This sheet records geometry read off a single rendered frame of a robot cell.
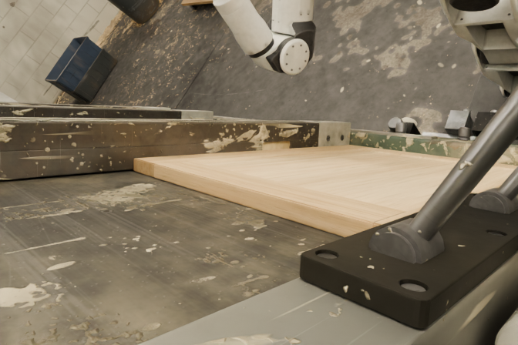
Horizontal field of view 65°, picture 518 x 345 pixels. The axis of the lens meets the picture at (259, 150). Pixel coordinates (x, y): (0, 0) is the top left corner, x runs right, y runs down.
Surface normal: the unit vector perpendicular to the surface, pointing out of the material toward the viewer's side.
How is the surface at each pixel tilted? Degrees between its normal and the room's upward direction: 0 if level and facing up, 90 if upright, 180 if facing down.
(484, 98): 0
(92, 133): 90
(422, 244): 73
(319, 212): 32
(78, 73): 90
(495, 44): 26
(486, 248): 58
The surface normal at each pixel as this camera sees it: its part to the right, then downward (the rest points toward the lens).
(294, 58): 0.52, 0.40
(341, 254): 0.05, -0.99
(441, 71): -0.57, -0.49
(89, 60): 0.70, 0.15
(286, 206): -0.71, 0.04
